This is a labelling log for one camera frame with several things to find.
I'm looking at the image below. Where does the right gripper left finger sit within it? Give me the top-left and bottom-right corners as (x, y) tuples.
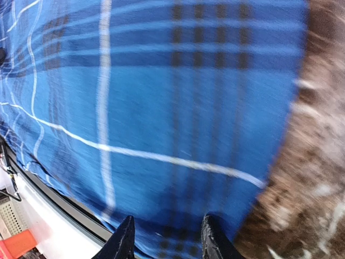
(92, 216), (135, 259)

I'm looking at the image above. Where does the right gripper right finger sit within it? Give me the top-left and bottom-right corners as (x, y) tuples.
(201, 214), (244, 259)

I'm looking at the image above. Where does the dark blue plaid shirt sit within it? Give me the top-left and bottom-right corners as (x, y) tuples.
(1, 1), (308, 258)

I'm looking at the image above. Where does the orange box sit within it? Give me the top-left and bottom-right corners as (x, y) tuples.
(1, 229), (38, 259)

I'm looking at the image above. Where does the perforated metal panel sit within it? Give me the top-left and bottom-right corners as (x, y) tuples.
(1, 196), (27, 240)

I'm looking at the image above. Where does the black front rail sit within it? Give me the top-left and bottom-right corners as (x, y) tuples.
(1, 139), (112, 245)

